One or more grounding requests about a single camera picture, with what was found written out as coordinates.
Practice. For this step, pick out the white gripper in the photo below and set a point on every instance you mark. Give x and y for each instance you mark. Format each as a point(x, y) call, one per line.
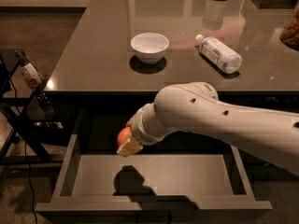
point(139, 130)

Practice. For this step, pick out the orange fruit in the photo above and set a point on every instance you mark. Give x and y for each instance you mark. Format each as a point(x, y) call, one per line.
point(123, 135)

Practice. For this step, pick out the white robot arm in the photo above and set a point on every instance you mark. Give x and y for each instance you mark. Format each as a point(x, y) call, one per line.
point(269, 135)

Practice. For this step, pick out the open grey top drawer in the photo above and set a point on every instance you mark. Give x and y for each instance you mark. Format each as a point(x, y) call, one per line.
point(185, 178)

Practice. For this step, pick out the white bowl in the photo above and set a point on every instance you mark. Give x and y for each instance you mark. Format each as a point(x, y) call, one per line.
point(149, 48)

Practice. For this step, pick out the black side stand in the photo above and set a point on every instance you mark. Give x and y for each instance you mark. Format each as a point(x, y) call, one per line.
point(15, 111)

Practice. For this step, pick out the spray bottle with label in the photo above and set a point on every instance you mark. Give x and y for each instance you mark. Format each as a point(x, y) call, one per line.
point(30, 73)

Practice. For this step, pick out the clear plastic water bottle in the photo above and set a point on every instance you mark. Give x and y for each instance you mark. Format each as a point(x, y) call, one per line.
point(223, 57)

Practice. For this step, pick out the jar of brown snacks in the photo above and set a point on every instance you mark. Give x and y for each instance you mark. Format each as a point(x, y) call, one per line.
point(290, 33)

